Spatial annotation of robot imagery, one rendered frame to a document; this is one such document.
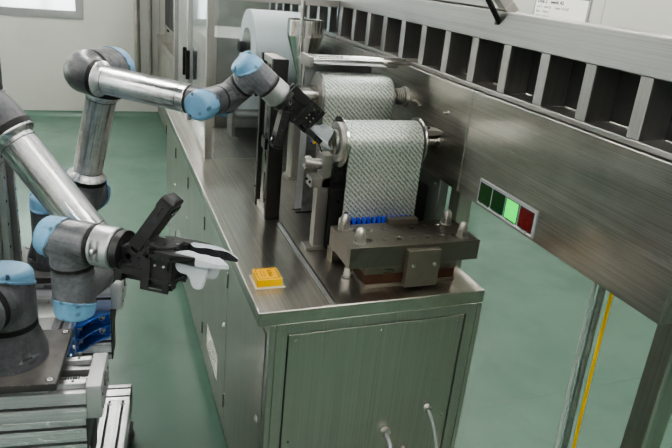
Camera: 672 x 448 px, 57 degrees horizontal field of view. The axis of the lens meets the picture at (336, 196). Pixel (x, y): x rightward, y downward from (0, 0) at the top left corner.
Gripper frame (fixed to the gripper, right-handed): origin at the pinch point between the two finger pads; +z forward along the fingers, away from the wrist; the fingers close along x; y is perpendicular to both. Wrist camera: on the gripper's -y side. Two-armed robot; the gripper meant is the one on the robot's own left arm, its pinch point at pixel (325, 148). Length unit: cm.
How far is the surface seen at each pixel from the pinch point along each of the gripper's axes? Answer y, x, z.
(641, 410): 3, -79, 66
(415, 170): 13.2, -5.5, 24.4
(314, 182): -9.6, 1.7, 5.7
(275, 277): -35.0, -18.0, 6.3
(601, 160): 36, -66, 18
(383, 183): 3.8, -5.5, 19.2
